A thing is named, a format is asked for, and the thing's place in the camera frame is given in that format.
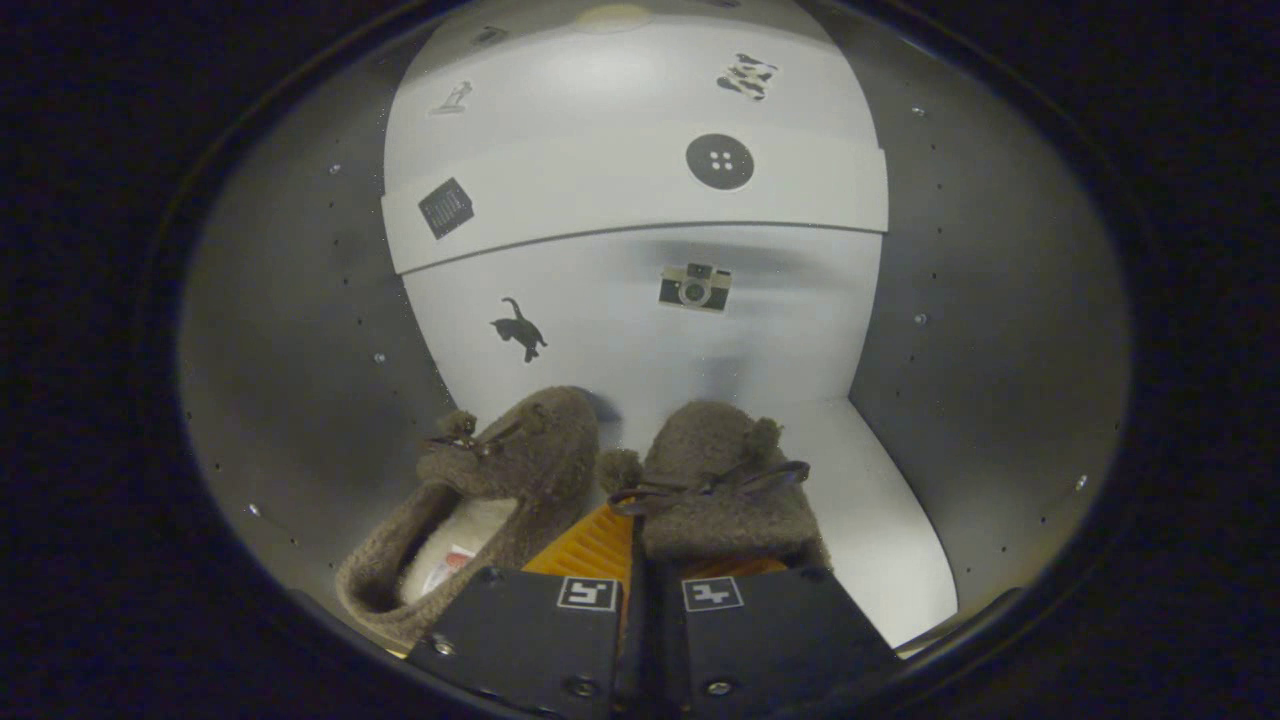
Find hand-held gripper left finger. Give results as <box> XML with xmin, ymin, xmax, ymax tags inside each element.
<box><xmin>408</xmin><ymin>500</ymin><xmax>641</xmax><ymax>720</ymax></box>

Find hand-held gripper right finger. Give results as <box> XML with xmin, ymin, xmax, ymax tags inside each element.
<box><xmin>640</xmin><ymin>555</ymin><xmax>901</xmax><ymax>720</ymax></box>

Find brown fuzzy slipper shoe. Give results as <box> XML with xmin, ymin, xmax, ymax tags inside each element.
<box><xmin>335</xmin><ymin>385</ymin><xmax>601</xmax><ymax>646</ymax></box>
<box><xmin>597</xmin><ymin>400</ymin><xmax>831</xmax><ymax>573</ymax></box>

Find grey shoe cabinet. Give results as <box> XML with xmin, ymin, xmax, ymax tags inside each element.
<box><xmin>178</xmin><ymin>0</ymin><xmax>1136</xmax><ymax>661</ymax></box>

